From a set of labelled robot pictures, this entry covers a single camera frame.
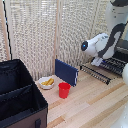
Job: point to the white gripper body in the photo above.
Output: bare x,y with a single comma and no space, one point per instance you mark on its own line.
97,61

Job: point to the red plastic cup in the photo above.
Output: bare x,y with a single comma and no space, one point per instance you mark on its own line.
64,90

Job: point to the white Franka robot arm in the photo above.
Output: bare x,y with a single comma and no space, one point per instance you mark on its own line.
100,45

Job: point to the yellow food pieces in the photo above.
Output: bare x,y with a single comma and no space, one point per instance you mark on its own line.
47,81

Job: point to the white bowl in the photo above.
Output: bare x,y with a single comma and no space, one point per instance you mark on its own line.
43,86

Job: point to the woven bamboo folding screen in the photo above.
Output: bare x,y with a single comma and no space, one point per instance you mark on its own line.
33,33

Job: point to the black fabric storage box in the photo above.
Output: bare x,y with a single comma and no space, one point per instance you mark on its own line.
20,100

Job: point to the thin black pole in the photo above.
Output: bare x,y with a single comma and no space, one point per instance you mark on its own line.
6,30

